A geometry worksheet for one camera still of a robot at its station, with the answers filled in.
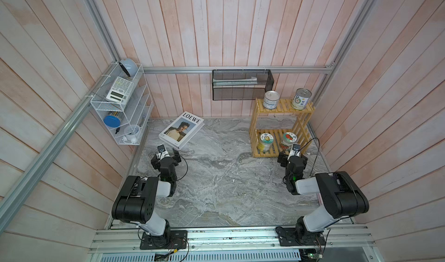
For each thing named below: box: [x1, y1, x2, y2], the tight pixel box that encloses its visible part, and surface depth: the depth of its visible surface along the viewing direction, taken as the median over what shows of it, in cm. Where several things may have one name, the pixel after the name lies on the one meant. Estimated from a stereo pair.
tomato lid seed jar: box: [280, 131, 298, 152], surface depth 99 cm
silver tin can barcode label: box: [262, 90, 280, 110], surface depth 87 cm
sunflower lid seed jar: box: [257, 132, 275, 154], surface depth 98 cm
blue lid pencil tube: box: [103, 115, 122, 128], surface depth 79 cm
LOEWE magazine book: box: [158, 111, 206, 151], surface depth 110 cm
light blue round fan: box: [118, 57, 139, 78], surface depth 84 cm
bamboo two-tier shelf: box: [249, 97, 316, 158], surface depth 100 cm
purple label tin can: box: [290, 88, 312, 111], surface depth 84 cm
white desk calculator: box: [105, 76, 135, 105], surface depth 78 cm
